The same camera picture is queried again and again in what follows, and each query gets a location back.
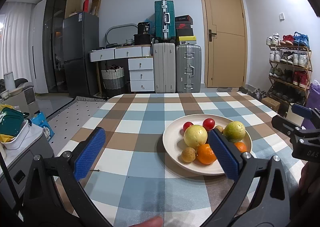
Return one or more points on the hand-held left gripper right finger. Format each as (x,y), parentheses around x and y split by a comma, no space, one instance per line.
(222,154)

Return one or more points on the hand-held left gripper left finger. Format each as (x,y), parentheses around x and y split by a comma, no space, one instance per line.
(90,150)

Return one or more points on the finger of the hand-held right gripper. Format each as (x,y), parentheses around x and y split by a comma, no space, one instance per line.
(301,110)
(285,125)

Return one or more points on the mandarin orange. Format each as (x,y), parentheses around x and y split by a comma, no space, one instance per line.
(205,154)
(240,147)

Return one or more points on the small brown longan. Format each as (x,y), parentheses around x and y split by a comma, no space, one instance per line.
(219,128)
(188,155)

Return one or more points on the green-yellow guava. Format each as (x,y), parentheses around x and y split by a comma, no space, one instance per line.
(234,130)

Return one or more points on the yellow speckled guava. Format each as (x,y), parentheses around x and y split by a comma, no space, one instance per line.
(195,135)

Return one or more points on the red plum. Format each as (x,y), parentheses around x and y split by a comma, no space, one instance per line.
(187,125)
(208,123)

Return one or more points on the cream round plate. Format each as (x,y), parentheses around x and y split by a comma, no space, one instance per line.
(172,142)

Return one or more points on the person's left hand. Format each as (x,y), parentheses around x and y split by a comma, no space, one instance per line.
(153,222)

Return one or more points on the white trash bin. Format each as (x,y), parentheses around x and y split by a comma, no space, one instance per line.
(290,112)

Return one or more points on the purple bag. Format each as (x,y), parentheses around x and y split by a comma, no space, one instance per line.
(313,97)

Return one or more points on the brown cardboard box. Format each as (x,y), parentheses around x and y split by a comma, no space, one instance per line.
(271,104)

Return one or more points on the dotted grey rug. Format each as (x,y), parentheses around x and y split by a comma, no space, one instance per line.
(75,114)

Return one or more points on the heap of dark shoes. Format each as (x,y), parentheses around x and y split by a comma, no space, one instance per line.
(252,93)

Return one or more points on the shoe rack with shoes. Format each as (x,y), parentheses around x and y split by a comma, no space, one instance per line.
(297,59)

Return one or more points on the checked tablecloth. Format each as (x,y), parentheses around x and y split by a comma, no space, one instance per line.
(140,142)

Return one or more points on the blue cartoon tissue pack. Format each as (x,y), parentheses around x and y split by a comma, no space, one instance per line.
(43,127)

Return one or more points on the grey storage cart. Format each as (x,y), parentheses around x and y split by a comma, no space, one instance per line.
(30,152)

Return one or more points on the grey door mat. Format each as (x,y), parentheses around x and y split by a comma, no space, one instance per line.
(224,89)

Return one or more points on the white plastic basket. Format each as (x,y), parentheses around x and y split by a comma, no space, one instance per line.
(21,139)

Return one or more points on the grey white woven basket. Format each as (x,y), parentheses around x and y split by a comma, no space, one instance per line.
(112,79)

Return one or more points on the teal food containers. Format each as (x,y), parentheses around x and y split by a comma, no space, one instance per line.
(11,122)

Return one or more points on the yellow cloth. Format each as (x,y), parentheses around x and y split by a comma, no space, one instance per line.
(6,139)

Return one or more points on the white three-drawer cabinet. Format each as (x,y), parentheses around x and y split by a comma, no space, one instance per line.
(141,74)

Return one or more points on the wooden door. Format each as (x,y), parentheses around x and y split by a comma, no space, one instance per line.
(225,54)

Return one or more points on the silver suitcase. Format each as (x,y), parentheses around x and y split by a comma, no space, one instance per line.
(188,67)

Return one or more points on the grey refrigerator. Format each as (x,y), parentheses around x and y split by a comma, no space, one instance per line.
(80,54)

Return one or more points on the white desk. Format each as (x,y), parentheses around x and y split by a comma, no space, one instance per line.
(112,53)

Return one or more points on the beige suitcase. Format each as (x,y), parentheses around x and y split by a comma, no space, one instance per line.
(163,67)

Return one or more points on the white cylindrical bin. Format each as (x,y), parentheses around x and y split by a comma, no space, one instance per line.
(8,82)

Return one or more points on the white wardrobe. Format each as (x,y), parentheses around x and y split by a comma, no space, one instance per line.
(40,54)

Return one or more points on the dark glass cabinet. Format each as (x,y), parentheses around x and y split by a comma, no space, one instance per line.
(53,42)

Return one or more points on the small white patterned bowl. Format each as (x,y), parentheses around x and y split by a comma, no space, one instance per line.
(129,41)

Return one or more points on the black storage box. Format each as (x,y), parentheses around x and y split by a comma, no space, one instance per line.
(142,39)

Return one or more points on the plain black shoe box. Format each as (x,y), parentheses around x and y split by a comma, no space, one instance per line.
(185,32)

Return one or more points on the white curtain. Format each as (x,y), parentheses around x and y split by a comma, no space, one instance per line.
(15,42)

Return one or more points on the black printed bag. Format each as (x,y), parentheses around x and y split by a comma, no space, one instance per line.
(144,28)

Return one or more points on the red black shoe box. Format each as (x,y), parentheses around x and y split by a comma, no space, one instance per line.
(184,26)

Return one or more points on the flat cardboard piece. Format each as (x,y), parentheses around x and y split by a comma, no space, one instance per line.
(96,7)

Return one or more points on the teal suitcase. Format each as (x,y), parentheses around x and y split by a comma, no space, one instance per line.
(160,19)

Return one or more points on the white light switch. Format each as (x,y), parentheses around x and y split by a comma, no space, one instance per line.
(282,16)

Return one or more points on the silver oval frame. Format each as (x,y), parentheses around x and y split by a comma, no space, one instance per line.
(108,32)

